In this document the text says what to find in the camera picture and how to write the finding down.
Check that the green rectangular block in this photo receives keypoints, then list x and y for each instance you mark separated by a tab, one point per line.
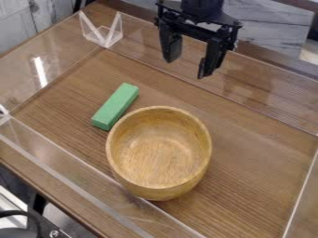
116	106

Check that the black table leg bracket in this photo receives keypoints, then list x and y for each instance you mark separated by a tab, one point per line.
36	207

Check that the clear acrylic tray wall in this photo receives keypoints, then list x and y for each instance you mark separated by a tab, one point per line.
57	152

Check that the brown wooden bowl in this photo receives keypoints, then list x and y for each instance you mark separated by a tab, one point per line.
160	150

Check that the clear acrylic corner bracket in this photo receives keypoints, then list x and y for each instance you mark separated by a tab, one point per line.
105	36

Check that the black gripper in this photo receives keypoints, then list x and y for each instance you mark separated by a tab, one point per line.
200	19

